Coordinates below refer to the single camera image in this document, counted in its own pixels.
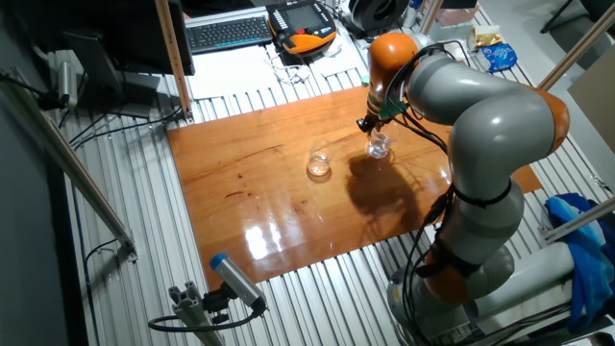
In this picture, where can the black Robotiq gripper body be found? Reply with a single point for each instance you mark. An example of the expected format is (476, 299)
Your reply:
(376, 117)

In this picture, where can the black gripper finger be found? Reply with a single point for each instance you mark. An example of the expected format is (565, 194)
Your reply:
(361, 126)
(372, 130)

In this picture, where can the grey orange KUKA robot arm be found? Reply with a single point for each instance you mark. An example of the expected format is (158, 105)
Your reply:
(495, 125)

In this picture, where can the clear glass tumbler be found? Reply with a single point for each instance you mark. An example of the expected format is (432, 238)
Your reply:
(319, 163)

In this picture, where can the small white paper sheet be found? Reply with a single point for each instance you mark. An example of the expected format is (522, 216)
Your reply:
(343, 65)

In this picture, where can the white charger adapter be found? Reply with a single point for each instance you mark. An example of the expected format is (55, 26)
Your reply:
(302, 73)

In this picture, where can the black round spool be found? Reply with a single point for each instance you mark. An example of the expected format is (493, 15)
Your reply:
(377, 14)

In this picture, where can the orange black teach pendant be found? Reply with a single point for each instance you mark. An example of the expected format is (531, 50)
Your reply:
(302, 41)

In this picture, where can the pale grey box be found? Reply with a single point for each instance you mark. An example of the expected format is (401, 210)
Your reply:
(449, 31)

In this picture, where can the pink box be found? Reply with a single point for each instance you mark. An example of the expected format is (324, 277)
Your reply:
(456, 14)

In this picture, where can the wooden board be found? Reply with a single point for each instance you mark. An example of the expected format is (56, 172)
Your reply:
(250, 202)

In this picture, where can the blue tissue pack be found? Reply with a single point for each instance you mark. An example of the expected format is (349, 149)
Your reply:
(497, 56)

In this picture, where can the gold foil packet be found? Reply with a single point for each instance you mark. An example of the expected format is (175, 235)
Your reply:
(485, 36)

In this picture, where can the large white paper sheet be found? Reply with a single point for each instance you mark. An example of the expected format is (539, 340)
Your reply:
(230, 72)

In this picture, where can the black keyboard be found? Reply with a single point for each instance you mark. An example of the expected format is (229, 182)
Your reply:
(228, 33)

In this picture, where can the brown flat panel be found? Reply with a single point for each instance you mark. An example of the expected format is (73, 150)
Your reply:
(596, 96)

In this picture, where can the black monitor with stand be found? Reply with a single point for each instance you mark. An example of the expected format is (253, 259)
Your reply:
(139, 38)

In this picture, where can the short aluminium profile piece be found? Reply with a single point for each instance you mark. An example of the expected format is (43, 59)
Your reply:
(192, 312)

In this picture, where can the blue cloth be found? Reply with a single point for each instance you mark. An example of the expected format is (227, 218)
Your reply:
(586, 269)

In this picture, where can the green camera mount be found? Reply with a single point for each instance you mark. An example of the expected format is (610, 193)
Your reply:
(391, 109)

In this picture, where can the silver camera with blue cap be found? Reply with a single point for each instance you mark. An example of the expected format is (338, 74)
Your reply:
(235, 281)

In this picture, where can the slanted aluminium frame beam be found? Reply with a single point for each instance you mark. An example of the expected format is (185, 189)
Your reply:
(576, 48)

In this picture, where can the short aluminium frame beam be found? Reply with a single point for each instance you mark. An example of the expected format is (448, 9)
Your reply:
(576, 221)

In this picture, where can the black camera clamp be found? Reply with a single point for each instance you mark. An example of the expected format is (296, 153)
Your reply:
(216, 303)

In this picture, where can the long aluminium frame beam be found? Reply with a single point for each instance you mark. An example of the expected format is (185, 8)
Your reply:
(72, 163)

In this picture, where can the small silver camera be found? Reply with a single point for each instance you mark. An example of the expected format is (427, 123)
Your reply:
(67, 84)

